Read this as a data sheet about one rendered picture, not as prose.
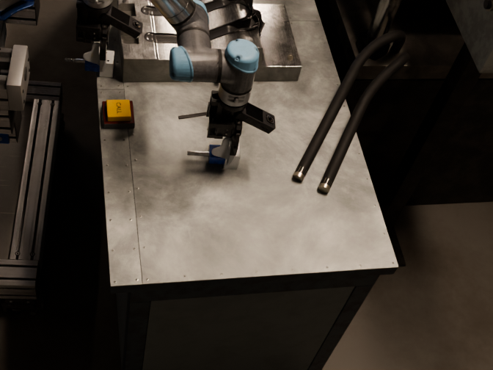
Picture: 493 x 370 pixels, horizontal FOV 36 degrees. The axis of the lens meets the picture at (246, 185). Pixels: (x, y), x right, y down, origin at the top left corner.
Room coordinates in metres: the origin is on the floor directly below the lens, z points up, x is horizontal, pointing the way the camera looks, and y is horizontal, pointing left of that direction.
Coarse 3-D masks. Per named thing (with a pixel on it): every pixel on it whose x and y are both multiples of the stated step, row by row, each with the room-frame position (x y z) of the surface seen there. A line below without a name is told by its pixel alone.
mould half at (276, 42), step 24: (120, 0) 1.61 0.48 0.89; (144, 0) 1.64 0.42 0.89; (144, 24) 1.54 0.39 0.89; (168, 24) 1.57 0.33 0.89; (216, 24) 1.60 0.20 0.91; (288, 24) 1.74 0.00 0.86; (120, 48) 1.48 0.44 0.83; (144, 48) 1.45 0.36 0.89; (168, 48) 1.48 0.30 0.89; (264, 48) 1.61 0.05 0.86; (288, 48) 1.64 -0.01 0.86; (144, 72) 1.42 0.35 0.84; (168, 72) 1.44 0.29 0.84; (264, 72) 1.54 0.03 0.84; (288, 72) 1.57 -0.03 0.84
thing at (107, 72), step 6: (108, 54) 1.43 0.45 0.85; (66, 60) 1.39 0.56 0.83; (72, 60) 1.40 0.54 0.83; (78, 60) 1.40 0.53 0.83; (84, 60) 1.41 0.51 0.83; (108, 60) 1.41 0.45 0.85; (84, 66) 1.39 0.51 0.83; (90, 66) 1.39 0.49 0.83; (96, 66) 1.40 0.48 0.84; (108, 66) 1.40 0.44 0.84; (102, 72) 1.40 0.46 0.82; (108, 72) 1.40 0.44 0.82
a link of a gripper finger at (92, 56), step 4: (92, 44) 1.39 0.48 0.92; (96, 44) 1.39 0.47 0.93; (92, 48) 1.38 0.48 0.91; (96, 48) 1.38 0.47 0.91; (88, 52) 1.38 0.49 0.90; (92, 52) 1.38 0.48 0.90; (96, 52) 1.38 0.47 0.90; (84, 56) 1.37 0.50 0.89; (88, 56) 1.37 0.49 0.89; (92, 56) 1.38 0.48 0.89; (96, 56) 1.38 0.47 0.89; (88, 60) 1.37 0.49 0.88; (92, 60) 1.37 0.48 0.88; (96, 60) 1.37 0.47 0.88; (100, 60) 1.37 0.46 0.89; (100, 64) 1.37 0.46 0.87; (104, 64) 1.37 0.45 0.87; (100, 68) 1.37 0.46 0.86; (104, 68) 1.38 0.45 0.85
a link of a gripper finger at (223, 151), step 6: (228, 138) 1.19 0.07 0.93; (222, 144) 1.19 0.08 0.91; (228, 144) 1.19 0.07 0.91; (216, 150) 1.18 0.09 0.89; (222, 150) 1.18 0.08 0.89; (228, 150) 1.18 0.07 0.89; (222, 156) 1.18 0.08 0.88; (228, 156) 1.18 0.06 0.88; (234, 156) 1.18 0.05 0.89; (228, 162) 1.18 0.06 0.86
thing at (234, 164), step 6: (192, 150) 1.20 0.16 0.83; (210, 150) 1.21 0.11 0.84; (210, 156) 1.19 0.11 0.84; (216, 156) 1.20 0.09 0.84; (210, 162) 1.19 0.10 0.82; (216, 162) 1.20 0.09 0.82; (222, 162) 1.20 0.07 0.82; (234, 162) 1.21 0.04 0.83; (228, 168) 1.20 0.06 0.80; (234, 168) 1.21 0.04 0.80
